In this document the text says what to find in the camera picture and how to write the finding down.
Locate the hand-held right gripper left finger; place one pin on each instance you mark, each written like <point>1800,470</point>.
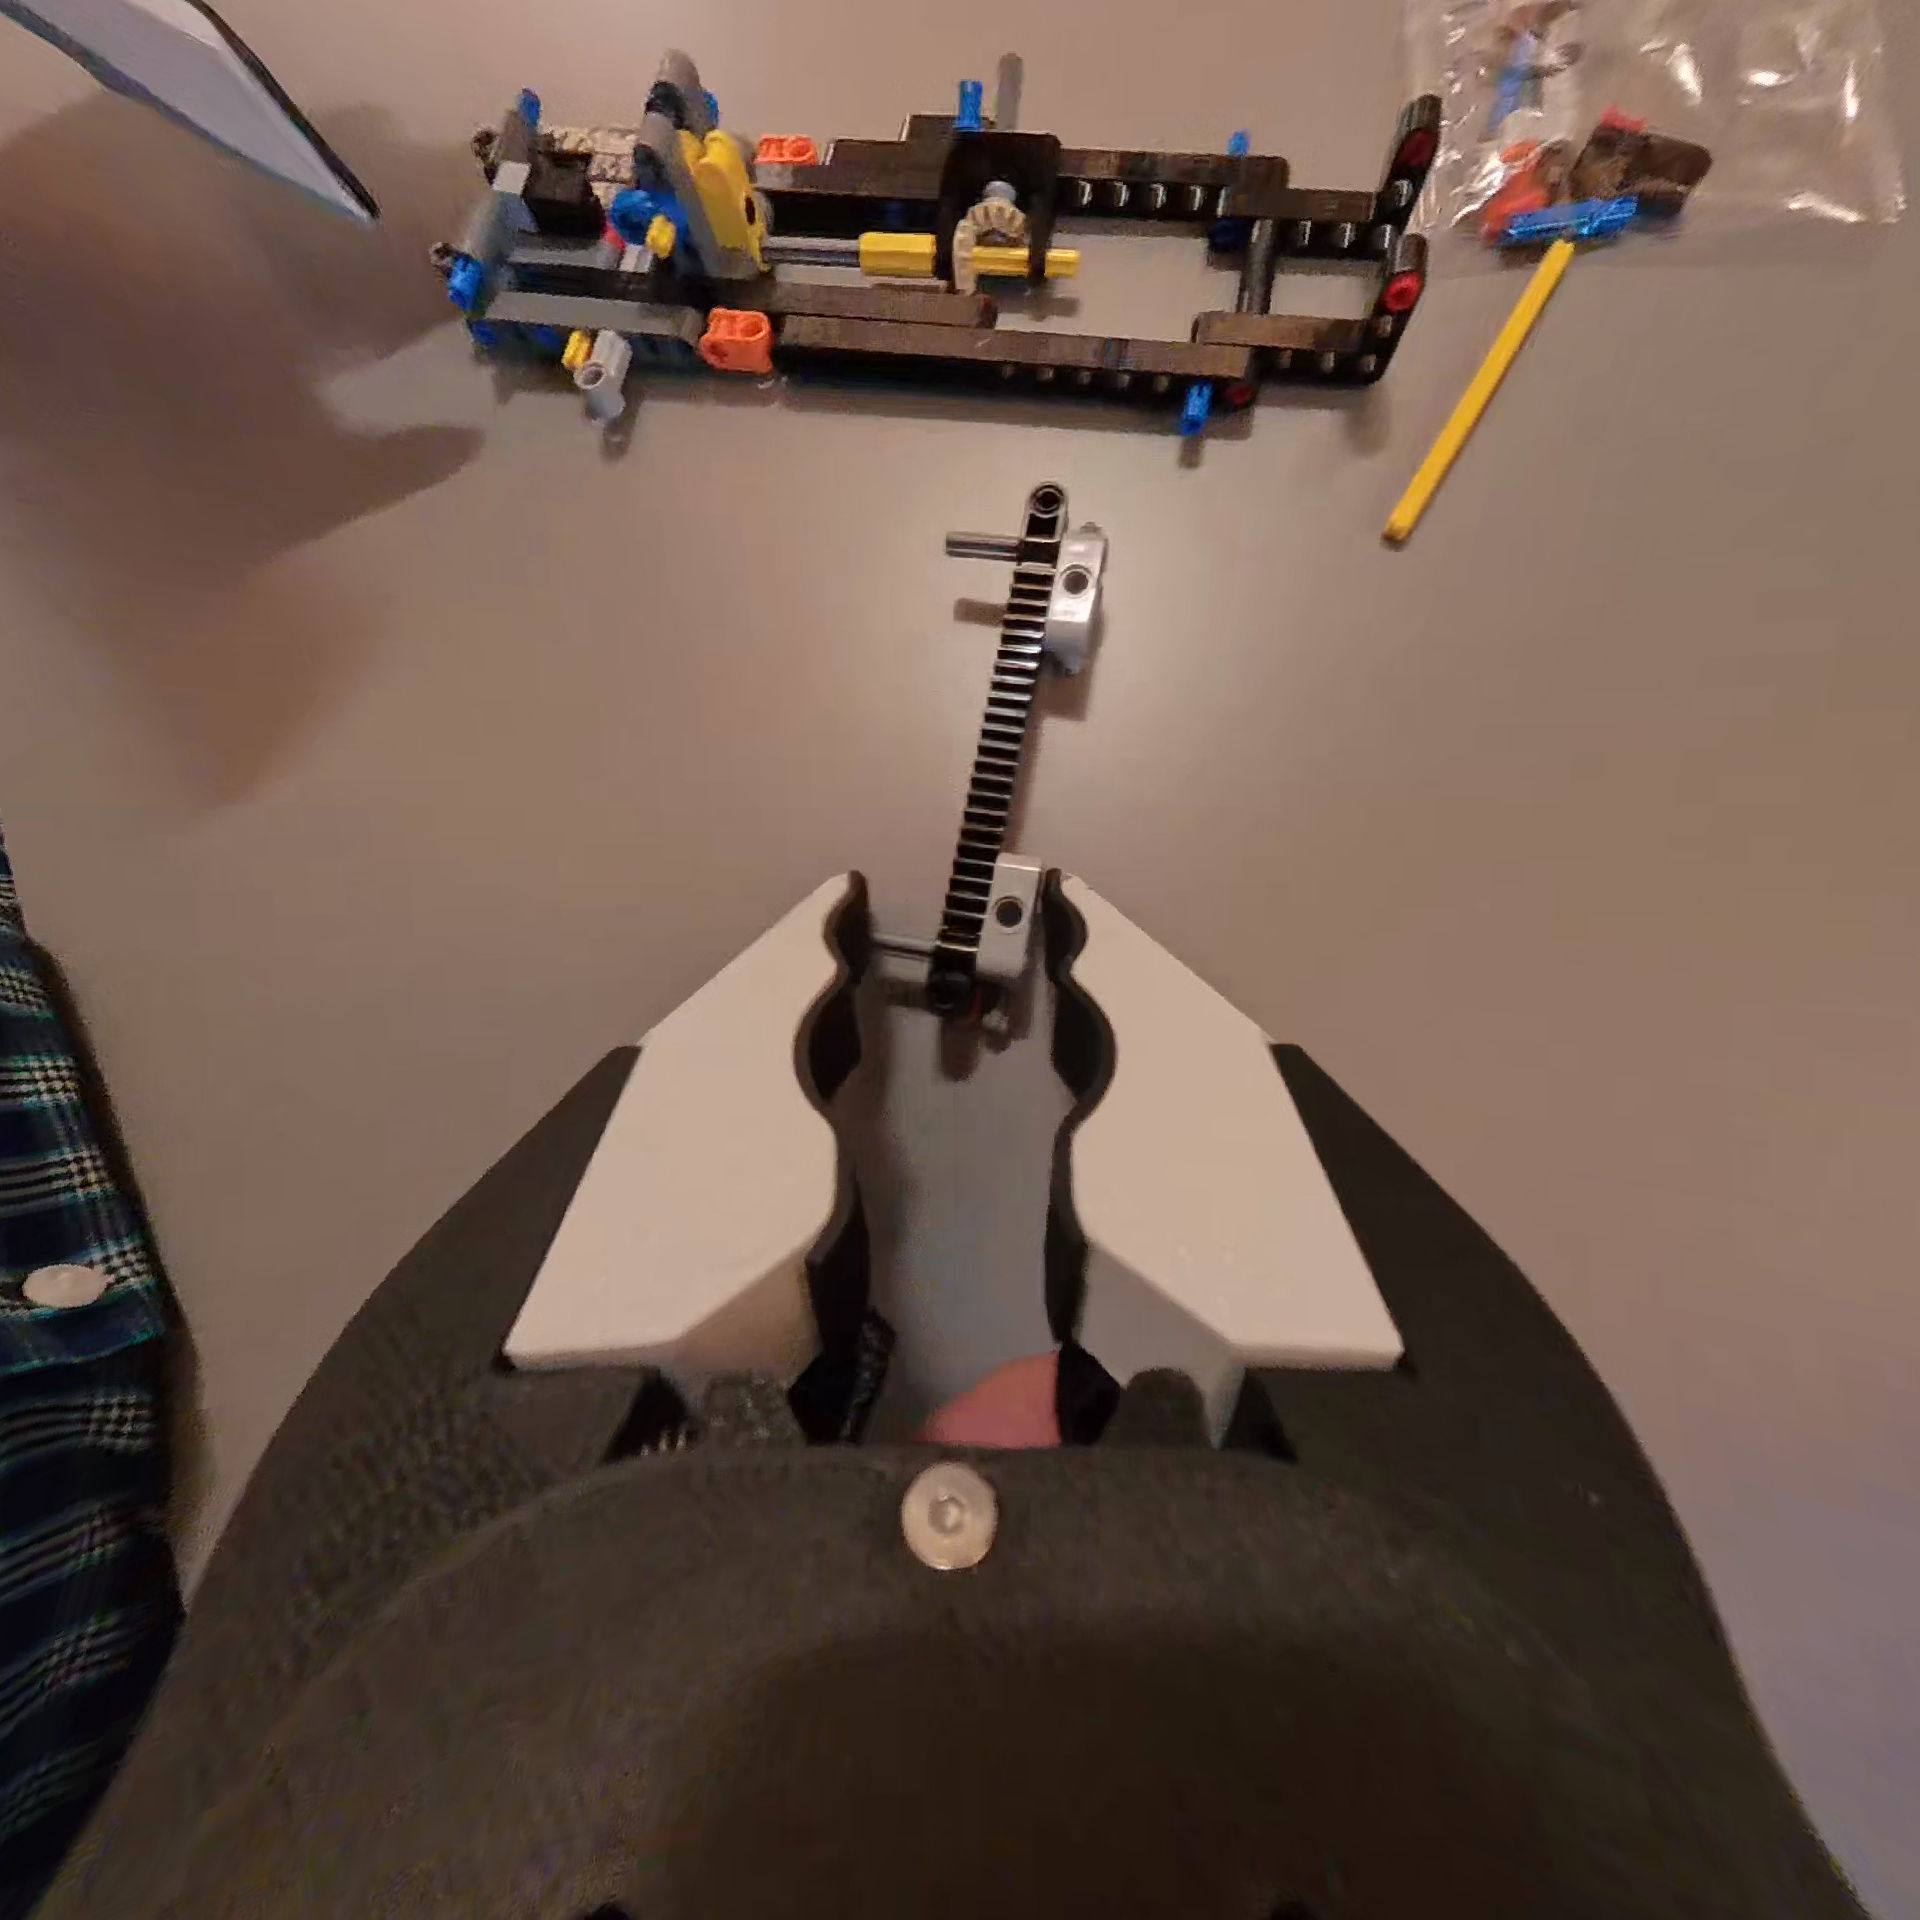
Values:
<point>704,1171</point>

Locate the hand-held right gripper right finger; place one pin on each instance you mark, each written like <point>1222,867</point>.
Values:
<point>1214,1185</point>

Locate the black lego gear rack assembly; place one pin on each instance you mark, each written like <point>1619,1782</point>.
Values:
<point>1003,721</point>

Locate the black lego chassis assembly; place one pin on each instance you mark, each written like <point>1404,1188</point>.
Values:
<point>1050,352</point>

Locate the long yellow lego axle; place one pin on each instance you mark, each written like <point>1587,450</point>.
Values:
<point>1477,394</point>

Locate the blue lego piece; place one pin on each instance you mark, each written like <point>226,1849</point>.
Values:
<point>1570,219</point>

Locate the red lego piece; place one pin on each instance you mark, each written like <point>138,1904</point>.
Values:
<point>1519,187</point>

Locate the dark brown lego piece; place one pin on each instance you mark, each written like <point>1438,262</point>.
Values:
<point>1642,163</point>

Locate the person's right hand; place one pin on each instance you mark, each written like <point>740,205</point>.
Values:
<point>998,1410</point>

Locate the plaid shirt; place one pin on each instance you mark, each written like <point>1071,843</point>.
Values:
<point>76,1499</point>

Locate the clear plastic bag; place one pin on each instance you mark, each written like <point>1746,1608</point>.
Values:
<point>1757,89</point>

